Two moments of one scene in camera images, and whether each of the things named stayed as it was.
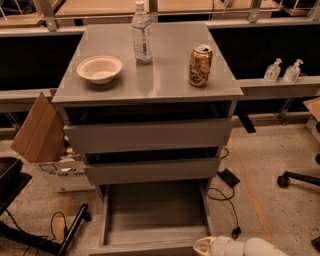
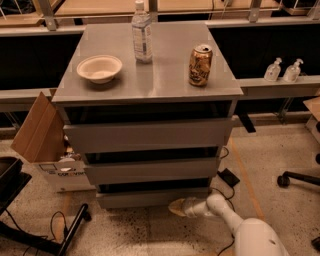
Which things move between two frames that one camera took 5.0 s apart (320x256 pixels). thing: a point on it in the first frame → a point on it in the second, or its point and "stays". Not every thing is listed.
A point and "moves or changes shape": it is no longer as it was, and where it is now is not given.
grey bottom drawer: x=153 y=218 moves or changes shape
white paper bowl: x=100 y=69 stays
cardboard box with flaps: x=42 y=140 stays
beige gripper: x=218 y=247 → x=191 y=210
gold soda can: x=200 y=61 stays
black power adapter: x=229 y=177 stays
